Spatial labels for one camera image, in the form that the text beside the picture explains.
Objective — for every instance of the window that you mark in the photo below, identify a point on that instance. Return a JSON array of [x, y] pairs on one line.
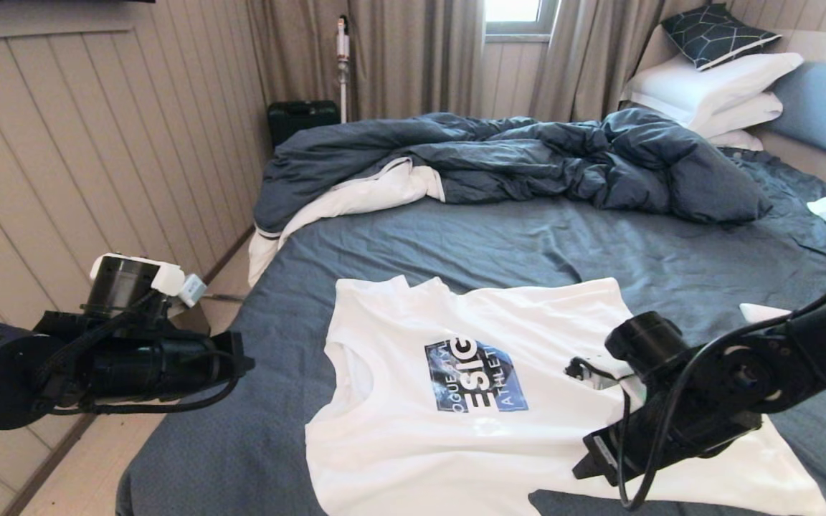
[[517, 12]]

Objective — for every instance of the white t-shirt blue print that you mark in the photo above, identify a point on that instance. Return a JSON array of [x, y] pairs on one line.
[[456, 444]]

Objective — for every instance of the dark patterned pillow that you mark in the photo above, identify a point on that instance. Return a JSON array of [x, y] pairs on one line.
[[716, 36]]

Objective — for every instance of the blue bed with headboard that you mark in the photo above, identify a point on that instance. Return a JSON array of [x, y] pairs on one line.
[[599, 244]]

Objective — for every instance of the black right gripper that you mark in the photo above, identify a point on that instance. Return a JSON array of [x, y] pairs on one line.
[[671, 430]]

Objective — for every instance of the dark blue crumpled duvet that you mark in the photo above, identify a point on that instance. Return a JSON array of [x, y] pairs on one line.
[[528, 161]]

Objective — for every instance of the white stick vacuum cleaner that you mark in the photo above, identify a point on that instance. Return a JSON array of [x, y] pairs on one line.
[[343, 74]]

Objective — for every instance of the beige bed headboard frame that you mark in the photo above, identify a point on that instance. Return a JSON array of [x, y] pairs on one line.
[[814, 163]]

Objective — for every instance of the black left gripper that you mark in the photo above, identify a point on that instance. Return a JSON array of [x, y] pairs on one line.
[[162, 365]]

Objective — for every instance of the beige curtain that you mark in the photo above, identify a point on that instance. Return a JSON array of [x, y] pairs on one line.
[[399, 57], [592, 64]]

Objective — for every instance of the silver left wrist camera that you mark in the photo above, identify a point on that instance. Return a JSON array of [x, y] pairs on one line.
[[193, 289]]

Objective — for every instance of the black suitcase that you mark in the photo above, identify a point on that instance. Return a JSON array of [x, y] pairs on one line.
[[303, 120]]

